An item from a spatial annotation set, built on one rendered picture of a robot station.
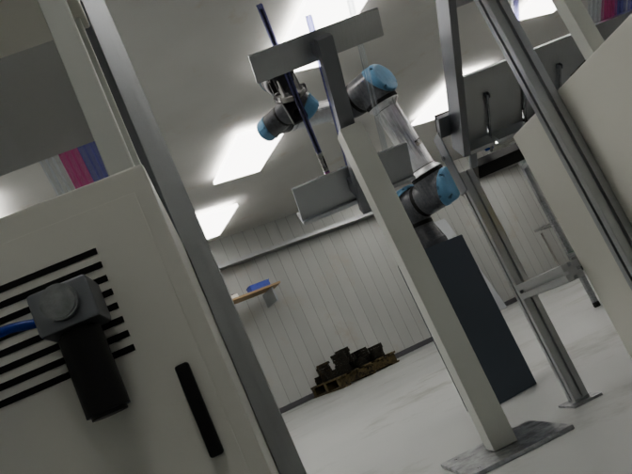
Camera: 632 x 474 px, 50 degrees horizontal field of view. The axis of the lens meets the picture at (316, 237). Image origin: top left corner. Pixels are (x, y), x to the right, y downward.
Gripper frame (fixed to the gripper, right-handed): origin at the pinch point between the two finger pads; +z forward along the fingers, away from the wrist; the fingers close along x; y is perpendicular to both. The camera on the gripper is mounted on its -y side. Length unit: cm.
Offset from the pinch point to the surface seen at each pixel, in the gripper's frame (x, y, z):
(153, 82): -42, -13, -382
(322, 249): 60, -412, -871
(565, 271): 30, -48, 53
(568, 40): 70, -16, 9
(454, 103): 34.3, -16.8, 12.1
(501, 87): 49, -20, 9
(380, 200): 4.7, -26.1, 24.3
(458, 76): 35.9, -9.7, 16.4
